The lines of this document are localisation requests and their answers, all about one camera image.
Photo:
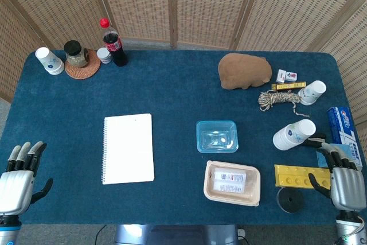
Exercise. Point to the round woven rattan coaster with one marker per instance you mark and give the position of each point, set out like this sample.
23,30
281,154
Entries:
86,71

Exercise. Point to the blue clear plastic container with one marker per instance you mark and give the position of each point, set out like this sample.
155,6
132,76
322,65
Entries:
217,136

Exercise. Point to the woven bamboo folding screen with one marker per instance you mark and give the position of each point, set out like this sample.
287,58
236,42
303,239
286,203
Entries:
183,4

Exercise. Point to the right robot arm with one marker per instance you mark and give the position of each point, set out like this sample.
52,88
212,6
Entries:
351,229

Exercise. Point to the paper cup with blue flower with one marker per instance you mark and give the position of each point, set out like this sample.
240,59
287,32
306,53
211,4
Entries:
50,62

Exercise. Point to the black round disc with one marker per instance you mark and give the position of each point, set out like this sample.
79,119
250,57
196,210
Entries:
290,200

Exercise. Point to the blue toothpaste box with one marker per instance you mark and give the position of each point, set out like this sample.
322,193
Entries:
342,126

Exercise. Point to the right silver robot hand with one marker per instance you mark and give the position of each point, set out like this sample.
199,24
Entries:
347,187

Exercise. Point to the stack of flowered paper cups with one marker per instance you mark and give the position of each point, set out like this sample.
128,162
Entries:
294,135

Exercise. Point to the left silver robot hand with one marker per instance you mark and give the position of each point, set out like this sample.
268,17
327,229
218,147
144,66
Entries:
15,187

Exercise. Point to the yellow block with round holes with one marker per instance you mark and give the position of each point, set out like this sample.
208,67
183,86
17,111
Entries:
292,177

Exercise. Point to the small white printed box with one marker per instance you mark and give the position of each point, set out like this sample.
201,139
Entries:
229,188
230,176

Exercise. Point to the small white plastic jar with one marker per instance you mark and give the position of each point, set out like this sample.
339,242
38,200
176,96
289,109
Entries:
104,55

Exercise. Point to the slim yellow box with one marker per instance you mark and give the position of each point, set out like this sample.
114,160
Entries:
288,85

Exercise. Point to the cola bottle with red cap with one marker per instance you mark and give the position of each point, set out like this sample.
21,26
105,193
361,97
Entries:
114,47

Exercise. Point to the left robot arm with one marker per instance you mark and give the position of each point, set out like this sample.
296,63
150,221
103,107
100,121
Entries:
8,230

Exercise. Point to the black stapler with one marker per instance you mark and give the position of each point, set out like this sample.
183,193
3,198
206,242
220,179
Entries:
314,138

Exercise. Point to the blue felt table cover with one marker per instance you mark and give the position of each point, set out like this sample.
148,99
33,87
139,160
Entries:
177,98

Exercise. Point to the white spiral notebook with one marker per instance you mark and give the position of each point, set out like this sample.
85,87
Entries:
129,149

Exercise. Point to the dark robot base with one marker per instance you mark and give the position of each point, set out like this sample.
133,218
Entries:
175,235

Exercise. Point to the beige tray with clear lid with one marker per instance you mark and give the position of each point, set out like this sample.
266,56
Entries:
232,183

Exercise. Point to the brown plush capybara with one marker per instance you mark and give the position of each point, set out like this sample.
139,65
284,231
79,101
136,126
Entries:
243,71

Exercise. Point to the glass jar with black lid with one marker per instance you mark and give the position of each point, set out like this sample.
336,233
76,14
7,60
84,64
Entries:
76,55

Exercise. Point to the paper cup with green sprig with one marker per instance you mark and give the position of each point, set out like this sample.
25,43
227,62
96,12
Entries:
312,91

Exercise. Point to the mahjong tile with red print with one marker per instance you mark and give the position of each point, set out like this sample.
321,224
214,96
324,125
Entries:
291,76

